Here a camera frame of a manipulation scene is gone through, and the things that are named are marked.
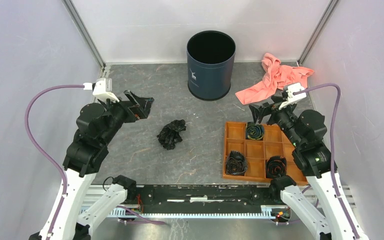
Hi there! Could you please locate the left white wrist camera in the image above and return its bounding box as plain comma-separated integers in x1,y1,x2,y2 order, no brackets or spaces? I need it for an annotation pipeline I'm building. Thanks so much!
83,77,120,103

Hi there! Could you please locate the orange compartment tray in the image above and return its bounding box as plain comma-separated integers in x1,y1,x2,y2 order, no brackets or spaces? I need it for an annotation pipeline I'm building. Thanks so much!
221,121,308,186

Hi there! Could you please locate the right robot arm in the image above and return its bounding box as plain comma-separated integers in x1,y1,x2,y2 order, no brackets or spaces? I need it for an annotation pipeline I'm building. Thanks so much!
249,97,368,240

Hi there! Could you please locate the dark blue trash bin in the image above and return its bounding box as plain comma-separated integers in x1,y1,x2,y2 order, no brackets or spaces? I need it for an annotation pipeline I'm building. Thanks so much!
186,30,236,101

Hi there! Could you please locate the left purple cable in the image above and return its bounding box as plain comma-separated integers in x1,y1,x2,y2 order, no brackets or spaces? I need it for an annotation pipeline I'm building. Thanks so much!
24,84,86,240

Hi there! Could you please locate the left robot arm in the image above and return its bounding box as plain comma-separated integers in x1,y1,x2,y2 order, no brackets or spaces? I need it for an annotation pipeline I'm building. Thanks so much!
29,90,155,240

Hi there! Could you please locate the aluminium corner post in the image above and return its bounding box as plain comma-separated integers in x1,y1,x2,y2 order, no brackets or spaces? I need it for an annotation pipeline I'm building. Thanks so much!
296,0,340,65
62,0,106,69

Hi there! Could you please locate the rolled black bag front left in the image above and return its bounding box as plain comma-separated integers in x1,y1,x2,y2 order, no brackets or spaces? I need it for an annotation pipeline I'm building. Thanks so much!
225,150,248,176

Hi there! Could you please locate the rolled black bag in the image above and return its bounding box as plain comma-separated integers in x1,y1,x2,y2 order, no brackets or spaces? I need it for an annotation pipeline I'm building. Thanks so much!
225,150,248,176
265,155,287,179

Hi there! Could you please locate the right aluminium corner post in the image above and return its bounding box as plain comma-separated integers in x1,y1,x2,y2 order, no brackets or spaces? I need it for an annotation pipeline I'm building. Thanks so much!
296,0,340,65

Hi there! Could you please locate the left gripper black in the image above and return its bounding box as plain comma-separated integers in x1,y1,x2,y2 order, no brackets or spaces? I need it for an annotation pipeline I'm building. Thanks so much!
99,88,155,144

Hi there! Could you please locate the pink crumpled cloth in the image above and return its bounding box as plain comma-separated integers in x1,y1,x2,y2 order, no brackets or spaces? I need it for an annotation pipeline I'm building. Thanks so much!
235,53,315,105

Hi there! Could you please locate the black trash bag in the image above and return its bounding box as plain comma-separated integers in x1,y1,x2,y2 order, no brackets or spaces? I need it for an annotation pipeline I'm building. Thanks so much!
156,119,187,150

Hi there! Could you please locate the left aluminium corner post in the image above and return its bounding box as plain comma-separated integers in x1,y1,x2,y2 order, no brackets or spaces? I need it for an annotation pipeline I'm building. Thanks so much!
62,0,106,69

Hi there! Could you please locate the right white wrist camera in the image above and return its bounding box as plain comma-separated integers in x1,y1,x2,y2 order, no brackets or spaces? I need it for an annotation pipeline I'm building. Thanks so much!
278,82,307,110

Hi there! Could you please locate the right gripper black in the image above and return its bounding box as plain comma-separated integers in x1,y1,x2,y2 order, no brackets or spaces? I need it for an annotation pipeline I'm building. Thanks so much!
248,95,302,147

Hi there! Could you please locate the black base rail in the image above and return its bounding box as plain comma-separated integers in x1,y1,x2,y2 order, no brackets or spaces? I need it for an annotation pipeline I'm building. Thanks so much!
109,184,287,219

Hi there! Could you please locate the rolled black bag front right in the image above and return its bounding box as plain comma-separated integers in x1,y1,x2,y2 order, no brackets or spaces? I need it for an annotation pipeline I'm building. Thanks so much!
265,155,287,179

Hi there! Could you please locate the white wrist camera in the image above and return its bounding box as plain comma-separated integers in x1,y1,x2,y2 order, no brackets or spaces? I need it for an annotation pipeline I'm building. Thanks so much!
278,82,307,110
83,77,120,103

